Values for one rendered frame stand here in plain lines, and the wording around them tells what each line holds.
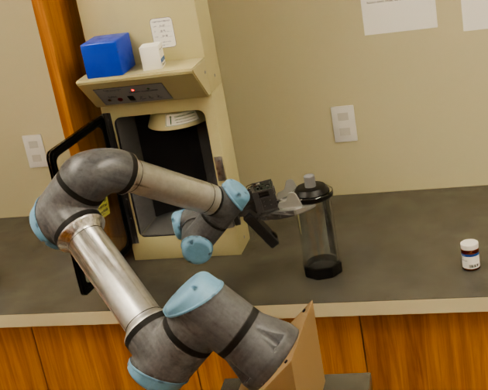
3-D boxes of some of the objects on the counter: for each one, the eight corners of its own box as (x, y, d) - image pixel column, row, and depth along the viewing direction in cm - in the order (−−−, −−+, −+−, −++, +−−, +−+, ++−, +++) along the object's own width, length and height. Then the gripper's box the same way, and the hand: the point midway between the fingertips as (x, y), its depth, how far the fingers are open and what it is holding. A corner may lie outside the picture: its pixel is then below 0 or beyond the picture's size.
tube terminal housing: (160, 224, 303) (108, -23, 275) (261, 218, 294) (216, -38, 267) (134, 260, 280) (73, -5, 253) (242, 254, 271) (191, -21, 244)
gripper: (228, 205, 237) (311, 185, 236) (227, 183, 252) (305, 164, 251) (236, 236, 240) (318, 217, 239) (235, 213, 255) (313, 194, 254)
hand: (311, 200), depth 246 cm, fingers closed on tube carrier, 9 cm apart
